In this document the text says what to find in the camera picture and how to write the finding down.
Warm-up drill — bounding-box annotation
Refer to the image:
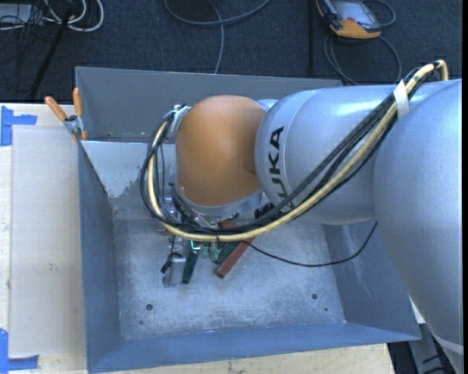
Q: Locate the red-brown flat block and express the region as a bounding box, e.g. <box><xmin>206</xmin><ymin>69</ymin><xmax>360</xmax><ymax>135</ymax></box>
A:
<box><xmin>212</xmin><ymin>219</ymin><xmax>256</xmax><ymax>279</ymax></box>

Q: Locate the grey metal bin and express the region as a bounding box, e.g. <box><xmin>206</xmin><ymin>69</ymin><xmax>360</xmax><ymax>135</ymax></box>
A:
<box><xmin>74</xmin><ymin>66</ymin><xmax>423</xmax><ymax>374</ymax></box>

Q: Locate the dark green flat block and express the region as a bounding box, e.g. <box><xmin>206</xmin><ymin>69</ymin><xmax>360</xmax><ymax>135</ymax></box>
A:
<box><xmin>181</xmin><ymin>249</ymin><xmax>200</xmax><ymax>285</ymax></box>

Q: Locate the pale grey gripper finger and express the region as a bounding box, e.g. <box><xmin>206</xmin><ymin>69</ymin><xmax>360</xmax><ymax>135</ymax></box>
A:
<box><xmin>162</xmin><ymin>252</ymin><xmax>187</xmax><ymax>288</ymax></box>

